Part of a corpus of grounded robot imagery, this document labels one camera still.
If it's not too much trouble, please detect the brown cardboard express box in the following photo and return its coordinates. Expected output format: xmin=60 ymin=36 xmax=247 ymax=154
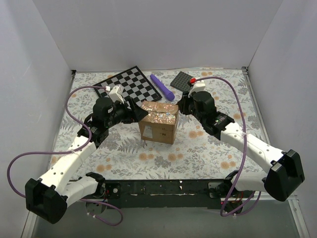
xmin=139 ymin=101 xmax=179 ymax=144

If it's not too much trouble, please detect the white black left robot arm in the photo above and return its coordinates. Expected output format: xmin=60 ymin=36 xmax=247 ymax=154
xmin=25 ymin=98 xmax=148 ymax=224

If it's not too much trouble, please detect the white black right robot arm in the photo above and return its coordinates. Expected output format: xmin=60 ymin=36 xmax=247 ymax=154
xmin=177 ymin=91 xmax=305 ymax=201

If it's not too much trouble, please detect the black white checkerboard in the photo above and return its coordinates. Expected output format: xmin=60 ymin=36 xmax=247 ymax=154
xmin=95 ymin=66 xmax=162 ymax=106

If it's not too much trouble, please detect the dark grey studded baseplate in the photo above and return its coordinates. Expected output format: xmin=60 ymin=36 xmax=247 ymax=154
xmin=170 ymin=71 xmax=193 ymax=92

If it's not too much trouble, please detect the floral patterned table mat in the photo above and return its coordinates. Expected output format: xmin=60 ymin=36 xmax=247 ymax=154
xmin=51 ymin=68 xmax=270 ymax=180

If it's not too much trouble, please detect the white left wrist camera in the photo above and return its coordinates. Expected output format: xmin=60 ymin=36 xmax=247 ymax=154
xmin=105 ymin=85 xmax=125 ymax=104

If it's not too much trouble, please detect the purple cylindrical handle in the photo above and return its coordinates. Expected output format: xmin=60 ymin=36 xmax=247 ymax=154
xmin=150 ymin=74 xmax=175 ymax=101

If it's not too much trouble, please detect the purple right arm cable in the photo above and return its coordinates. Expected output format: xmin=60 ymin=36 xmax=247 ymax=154
xmin=198 ymin=75 xmax=262 ymax=218

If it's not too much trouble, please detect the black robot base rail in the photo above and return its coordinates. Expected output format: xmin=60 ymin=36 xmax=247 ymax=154
xmin=98 ymin=178 xmax=232 ymax=210

